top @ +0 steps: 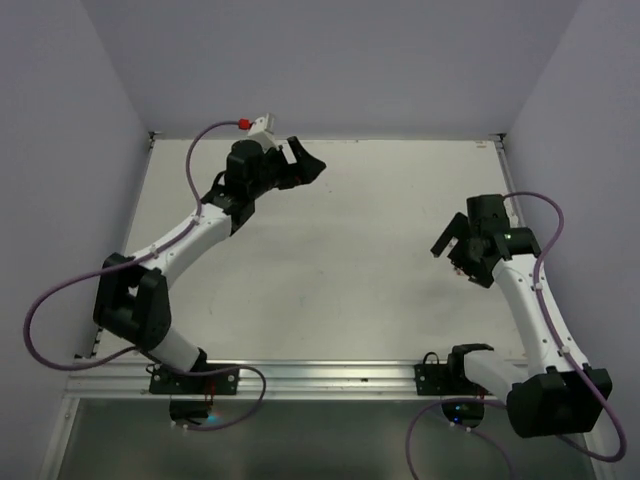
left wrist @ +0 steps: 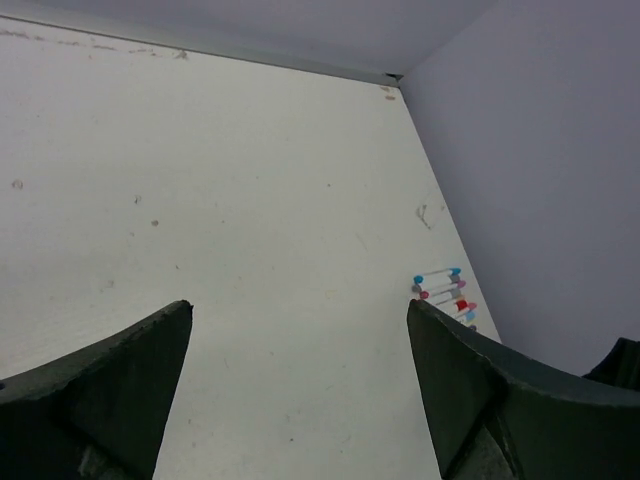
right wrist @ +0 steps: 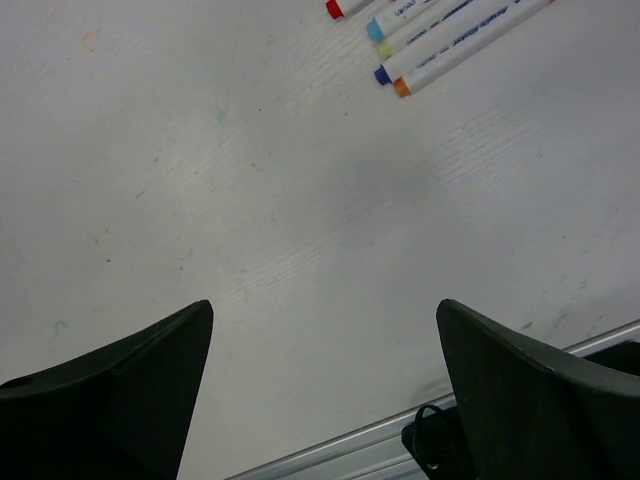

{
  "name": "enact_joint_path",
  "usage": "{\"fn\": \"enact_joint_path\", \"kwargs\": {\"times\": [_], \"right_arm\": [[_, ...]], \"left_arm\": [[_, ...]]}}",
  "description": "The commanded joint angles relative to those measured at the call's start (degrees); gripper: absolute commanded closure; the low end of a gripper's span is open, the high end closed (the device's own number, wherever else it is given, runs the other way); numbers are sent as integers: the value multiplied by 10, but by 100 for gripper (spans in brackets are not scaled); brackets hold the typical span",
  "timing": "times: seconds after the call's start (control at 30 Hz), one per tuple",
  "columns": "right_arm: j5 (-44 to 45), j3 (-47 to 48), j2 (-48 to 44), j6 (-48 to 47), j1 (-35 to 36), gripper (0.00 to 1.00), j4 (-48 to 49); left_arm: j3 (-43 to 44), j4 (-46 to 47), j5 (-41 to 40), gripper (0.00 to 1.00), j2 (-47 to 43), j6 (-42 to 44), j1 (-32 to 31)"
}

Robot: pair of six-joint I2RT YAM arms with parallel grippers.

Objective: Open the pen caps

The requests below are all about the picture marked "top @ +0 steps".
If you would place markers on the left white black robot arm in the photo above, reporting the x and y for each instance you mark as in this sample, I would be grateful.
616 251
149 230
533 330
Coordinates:
133 301

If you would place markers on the aluminium mounting rail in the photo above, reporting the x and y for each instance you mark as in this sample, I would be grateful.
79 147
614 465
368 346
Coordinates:
286 380

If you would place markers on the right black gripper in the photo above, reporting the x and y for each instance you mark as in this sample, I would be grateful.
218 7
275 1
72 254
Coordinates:
477 269

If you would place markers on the controller box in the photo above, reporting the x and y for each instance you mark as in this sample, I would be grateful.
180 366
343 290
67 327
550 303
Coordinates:
466 414
194 414

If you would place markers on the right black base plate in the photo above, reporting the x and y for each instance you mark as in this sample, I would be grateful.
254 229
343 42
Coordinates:
435 377

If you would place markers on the left controller box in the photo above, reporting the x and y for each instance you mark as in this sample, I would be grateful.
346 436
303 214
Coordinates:
194 414

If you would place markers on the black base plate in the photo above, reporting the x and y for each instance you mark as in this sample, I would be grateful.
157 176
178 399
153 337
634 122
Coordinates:
165 382
435 377

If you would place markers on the right controller box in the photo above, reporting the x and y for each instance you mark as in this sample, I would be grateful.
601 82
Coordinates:
466 414

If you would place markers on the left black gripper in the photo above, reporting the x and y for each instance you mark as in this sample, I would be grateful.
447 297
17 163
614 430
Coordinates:
305 170

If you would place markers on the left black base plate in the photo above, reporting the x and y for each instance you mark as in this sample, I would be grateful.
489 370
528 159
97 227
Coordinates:
165 382

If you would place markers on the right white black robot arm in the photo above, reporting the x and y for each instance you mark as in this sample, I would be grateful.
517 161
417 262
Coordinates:
559 393

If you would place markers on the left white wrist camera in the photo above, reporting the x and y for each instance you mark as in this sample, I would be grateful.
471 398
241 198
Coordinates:
261 131

